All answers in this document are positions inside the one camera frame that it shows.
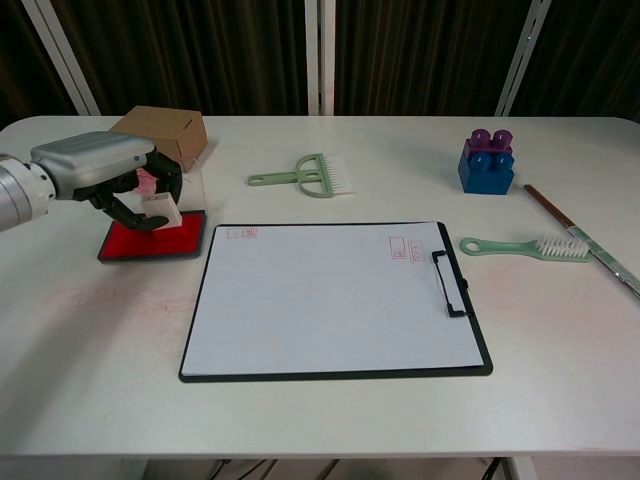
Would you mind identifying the red ink pad clear lid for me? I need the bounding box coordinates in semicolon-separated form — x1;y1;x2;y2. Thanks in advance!
97;155;209;265

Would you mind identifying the white slanted frame post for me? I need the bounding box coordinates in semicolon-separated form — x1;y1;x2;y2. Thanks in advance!
19;0;101;116
494;0;554;117

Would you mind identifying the dark curtain panel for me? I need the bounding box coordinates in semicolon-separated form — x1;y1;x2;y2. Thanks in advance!
47;0;312;117
0;0;81;132
509;0;640;124
332;0;532;117

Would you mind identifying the green long-handled scrub brush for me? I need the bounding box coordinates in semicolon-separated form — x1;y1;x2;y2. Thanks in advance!
459;235;593;264

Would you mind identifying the small brown cardboard box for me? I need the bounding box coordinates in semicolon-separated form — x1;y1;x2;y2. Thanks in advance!
108;105;209;174

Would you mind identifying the white paper sheet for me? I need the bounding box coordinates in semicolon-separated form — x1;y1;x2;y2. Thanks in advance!
181;222;484;377

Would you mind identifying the white upright frame post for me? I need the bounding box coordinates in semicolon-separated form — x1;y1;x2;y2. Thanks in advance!
303;0;337;116

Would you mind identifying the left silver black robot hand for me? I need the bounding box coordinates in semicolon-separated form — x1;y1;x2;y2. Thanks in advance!
29;130;184;232

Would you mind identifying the black clipboard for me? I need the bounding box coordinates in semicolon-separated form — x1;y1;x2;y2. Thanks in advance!
178;221;494;385

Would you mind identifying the wooden handled long tool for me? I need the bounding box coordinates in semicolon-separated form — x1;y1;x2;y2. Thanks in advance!
522;183;640;300

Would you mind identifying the green fan-shaped brush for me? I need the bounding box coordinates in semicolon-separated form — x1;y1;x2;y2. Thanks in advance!
247;152;357;200

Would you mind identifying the black cable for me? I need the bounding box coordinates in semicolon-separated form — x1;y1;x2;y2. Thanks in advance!
204;447;281;480

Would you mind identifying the purple building block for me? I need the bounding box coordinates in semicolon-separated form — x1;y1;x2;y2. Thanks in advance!
464;127;516;155

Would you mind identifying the blue building block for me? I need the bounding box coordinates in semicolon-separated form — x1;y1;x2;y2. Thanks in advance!
457;149;516;195

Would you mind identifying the white table leg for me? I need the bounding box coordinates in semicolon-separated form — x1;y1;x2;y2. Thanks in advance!
502;444;539;480

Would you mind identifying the white and red stamp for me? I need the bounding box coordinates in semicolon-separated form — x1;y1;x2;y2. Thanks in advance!
140;193;181;232

